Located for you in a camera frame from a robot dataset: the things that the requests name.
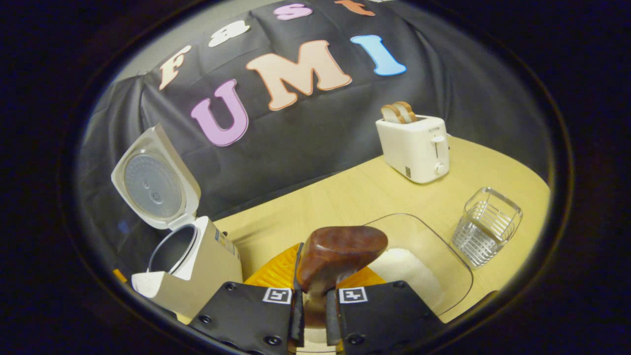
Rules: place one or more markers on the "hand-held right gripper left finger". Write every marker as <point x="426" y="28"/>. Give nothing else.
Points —
<point x="246" y="315"/>

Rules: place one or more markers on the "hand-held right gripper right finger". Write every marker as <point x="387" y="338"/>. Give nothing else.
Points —
<point x="389" y="320"/>

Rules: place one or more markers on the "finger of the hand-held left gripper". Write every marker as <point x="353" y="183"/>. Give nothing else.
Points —
<point x="119" y="275"/>

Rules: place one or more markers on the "heap of white rice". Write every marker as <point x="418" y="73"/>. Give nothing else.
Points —
<point x="409" y="273"/>

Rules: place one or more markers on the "white rice cooker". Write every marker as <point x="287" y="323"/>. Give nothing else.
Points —
<point x="207" y="276"/>

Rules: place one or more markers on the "brown wooden spoon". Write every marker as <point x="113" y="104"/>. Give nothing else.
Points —
<point x="340" y="249"/>

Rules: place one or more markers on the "clear plastic rice container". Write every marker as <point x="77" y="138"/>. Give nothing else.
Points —
<point x="443" y="251"/>

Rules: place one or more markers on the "dark grey inner pot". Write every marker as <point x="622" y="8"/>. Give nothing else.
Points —
<point x="170" y="251"/>

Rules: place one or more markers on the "white toaster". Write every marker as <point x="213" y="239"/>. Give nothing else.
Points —
<point x="414" y="150"/>

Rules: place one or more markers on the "toast slice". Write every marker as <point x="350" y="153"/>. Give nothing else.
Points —
<point x="392" y="114"/>
<point x="409" y="111"/>

